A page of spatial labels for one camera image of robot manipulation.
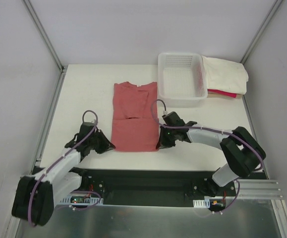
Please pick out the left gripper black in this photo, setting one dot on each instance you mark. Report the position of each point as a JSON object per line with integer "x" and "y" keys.
{"x": 99, "y": 143}

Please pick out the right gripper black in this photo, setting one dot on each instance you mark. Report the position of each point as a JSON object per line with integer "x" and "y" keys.
{"x": 165, "y": 138}

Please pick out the salmon pink t shirt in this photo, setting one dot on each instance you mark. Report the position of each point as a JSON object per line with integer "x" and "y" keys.
{"x": 133, "y": 127}

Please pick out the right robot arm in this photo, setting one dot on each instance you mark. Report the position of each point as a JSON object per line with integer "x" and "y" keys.
{"x": 242, "y": 152}

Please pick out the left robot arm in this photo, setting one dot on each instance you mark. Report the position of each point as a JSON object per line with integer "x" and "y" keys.
{"x": 37, "y": 195}

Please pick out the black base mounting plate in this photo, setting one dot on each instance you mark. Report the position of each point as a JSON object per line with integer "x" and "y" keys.
{"x": 146, "y": 188}

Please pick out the white perforated plastic basket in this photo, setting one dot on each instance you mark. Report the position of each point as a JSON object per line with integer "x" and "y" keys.
{"x": 181, "y": 79}

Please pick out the folded tan t shirt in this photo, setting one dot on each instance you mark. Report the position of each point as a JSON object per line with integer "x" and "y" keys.
{"x": 215, "y": 95}

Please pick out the folded cream t shirt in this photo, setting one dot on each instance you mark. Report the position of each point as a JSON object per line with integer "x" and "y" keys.
{"x": 225, "y": 76}

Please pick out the left white cable duct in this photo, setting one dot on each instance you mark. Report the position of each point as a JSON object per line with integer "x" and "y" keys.
{"x": 81, "y": 201}

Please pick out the white cable duct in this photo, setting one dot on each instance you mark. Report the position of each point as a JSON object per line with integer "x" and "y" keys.
{"x": 205, "y": 203}
{"x": 81, "y": 201}

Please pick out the left side aluminium rail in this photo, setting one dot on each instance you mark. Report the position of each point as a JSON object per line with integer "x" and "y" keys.
{"x": 48, "y": 121}

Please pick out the aluminium rail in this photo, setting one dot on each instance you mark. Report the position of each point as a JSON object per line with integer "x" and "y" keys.
{"x": 48, "y": 121}
{"x": 254, "y": 186}

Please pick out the right white cable duct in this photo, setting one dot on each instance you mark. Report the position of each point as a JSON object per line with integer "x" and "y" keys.
{"x": 205, "y": 203}

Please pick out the front aluminium rail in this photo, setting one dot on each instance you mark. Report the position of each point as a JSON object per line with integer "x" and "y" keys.
{"x": 254, "y": 186}

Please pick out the left aluminium frame post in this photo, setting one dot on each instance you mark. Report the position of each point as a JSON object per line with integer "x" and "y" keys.
{"x": 42, "y": 32}

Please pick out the aluminium frame post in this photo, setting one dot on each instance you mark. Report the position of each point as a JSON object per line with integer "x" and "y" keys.
{"x": 261, "y": 29}
{"x": 42, "y": 32}

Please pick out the right aluminium frame post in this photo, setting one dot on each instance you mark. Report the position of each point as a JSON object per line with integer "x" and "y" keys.
{"x": 261, "y": 29}

